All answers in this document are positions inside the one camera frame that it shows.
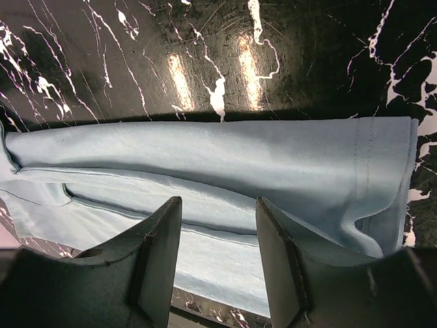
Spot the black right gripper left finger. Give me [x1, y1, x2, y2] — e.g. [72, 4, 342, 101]
[73, 195, 183, 328]

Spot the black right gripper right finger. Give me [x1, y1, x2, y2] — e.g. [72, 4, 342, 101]
[255, 197, 380, 328]

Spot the light blue t-shirt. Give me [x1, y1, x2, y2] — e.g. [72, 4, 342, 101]
[1, 117, 418, 316]

